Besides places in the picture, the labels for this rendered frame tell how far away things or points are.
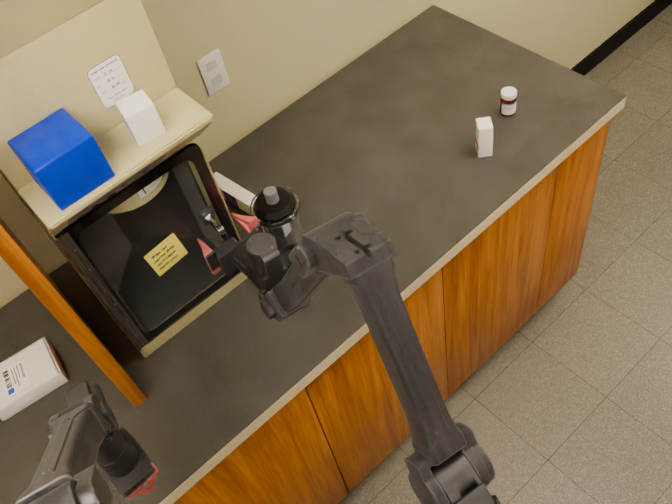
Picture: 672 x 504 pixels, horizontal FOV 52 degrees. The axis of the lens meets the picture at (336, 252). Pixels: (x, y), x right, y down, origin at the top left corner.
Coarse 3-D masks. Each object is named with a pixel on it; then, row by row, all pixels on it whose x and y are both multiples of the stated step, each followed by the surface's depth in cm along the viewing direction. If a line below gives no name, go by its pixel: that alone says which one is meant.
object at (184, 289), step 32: (192, 160) 132; (128, 192) 126; (160, 192) 131; (192, 192) 137; (96, 224) 125; (128, 224) 130; (160, 224) 136; (192, 224) 142; (224, 224) 148; (96, 256) 129; (128, 256) 135; (192, 256) 147; (128, 288) 140; (160, 288) 146; (192, 288) 153; (160, 320) 151
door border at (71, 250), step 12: (60, 240) 122; (72, 240) 124; (72, 252) 125; (84, 264) 128; (96, 276) 132; (96, 288) 134; (108, 288) 136; (108, 300) 138; (120, 312) 142; (132, 324) 146
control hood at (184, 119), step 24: (168, 96) 121; (168, 120) 117; (192, 120) 116; (120, 144) 115; (144, 144) 114; (168, 144) 113; (120, 168) 111; (144, 168) 115; (24, 192) 111; (96, 192) 109; (48, 216) 107; (72, 216) 109
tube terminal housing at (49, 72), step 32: (128, 0) 107; (64, 32) 103; (96, 32) 107; (128, 32) 110; (0, 64) 99; (32, 64) 103; (64, 64) 106; (96, 64) 109; (128, 64) 113; (160, 64) 117; (0, 96) 102; (32, 96) 105; (64, 96) 109; (96, 96) 113; (160, 96) 121; (0, 128) 105; (96, 128) 116; (0, 160) 107; (224, 288) 162; (192, 320) 161
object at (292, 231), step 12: (252, 204) 149; (288, 216) 146; (264, 228) 149; (276, 228) 148; (288, 228) 149; (300, 228) 153; (276, 240) 151; (288, 240) 152; (288, 252) 155; (288, 264) 158
